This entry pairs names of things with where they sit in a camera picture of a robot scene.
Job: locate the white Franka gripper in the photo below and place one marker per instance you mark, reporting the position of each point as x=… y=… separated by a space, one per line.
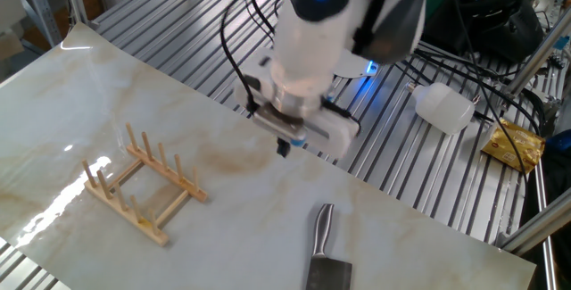
x=339 y=134

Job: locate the steel cleaver knife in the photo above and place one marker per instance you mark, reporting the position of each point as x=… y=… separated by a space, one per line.
x=328 y=276

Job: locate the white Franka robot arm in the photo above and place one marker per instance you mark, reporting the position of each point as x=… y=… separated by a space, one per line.
x=312 y=49

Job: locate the wooden dowel rack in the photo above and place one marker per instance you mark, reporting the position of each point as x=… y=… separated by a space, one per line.
x=134 y=221

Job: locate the marble pattern table mat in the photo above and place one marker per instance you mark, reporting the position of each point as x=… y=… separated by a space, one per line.
x=267 y=218

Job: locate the white plastic bottle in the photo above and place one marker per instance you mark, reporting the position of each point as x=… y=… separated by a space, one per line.
x=446 y=109

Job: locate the gold foil packet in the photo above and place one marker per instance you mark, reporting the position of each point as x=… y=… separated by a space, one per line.
x=513 y=147

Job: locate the black bag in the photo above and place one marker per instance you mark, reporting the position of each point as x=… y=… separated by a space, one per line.
x=504 y=31

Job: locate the blue object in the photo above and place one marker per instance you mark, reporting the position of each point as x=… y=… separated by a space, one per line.
x=560 y=140

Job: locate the perforated steel shelf upright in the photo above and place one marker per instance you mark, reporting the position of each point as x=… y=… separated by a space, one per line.
x=40 y=9

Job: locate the white box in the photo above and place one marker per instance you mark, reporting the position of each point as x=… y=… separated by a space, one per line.
x=11 y=4

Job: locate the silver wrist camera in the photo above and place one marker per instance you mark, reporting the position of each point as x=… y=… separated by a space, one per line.
x=278 y=125

